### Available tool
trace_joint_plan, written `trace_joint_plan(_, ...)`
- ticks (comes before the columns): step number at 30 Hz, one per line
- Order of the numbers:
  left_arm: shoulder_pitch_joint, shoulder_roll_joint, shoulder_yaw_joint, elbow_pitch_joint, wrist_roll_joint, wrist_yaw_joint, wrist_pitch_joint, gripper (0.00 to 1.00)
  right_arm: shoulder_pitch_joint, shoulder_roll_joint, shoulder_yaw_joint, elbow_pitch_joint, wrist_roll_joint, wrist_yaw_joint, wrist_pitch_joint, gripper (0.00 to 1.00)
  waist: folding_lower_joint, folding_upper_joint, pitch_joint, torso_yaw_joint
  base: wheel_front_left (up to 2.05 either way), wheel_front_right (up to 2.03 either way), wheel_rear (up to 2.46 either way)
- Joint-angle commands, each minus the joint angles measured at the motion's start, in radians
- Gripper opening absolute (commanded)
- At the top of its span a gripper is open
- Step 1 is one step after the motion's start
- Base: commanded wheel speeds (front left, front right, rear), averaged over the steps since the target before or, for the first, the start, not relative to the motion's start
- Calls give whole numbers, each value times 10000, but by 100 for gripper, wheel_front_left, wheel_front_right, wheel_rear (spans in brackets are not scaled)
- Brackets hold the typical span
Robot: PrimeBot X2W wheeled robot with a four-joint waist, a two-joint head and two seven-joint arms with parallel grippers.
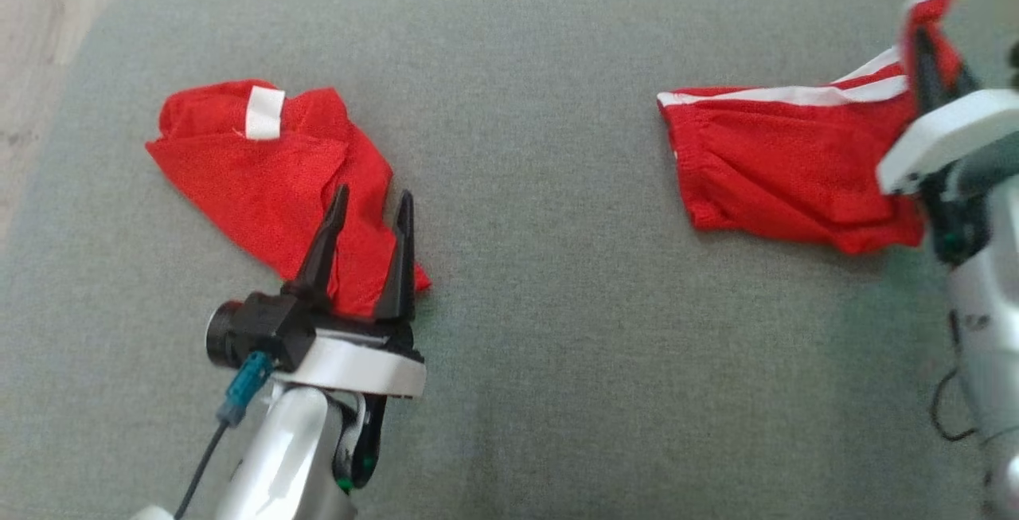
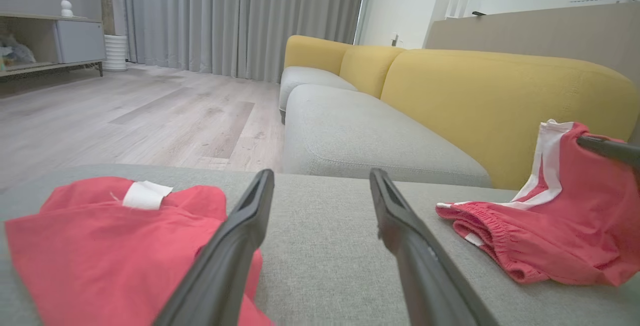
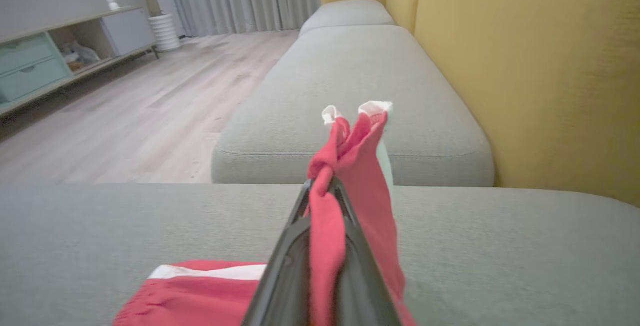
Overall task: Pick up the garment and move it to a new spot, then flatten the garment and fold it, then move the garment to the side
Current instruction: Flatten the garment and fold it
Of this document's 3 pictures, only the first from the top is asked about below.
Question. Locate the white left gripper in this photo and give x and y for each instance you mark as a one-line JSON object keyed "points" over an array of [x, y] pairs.
{"points": [[358, 365]]}

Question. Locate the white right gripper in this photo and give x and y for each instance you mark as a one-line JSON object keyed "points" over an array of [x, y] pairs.
{"points": [[947, 138]]}

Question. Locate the red basketball jersey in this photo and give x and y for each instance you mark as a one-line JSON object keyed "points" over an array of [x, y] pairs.
{"points": [[255, 177]]}

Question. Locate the red shorts with white stripe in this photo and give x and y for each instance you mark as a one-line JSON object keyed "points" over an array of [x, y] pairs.
{"points": [[780, 162]]}

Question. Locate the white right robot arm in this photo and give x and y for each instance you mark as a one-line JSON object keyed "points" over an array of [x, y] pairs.
{"points": [[991, 329]]}

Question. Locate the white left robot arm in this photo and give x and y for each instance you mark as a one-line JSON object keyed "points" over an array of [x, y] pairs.
{"points": [[294, 456]]}

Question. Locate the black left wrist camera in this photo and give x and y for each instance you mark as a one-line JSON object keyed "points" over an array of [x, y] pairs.
{"points": [[263, 329]]}

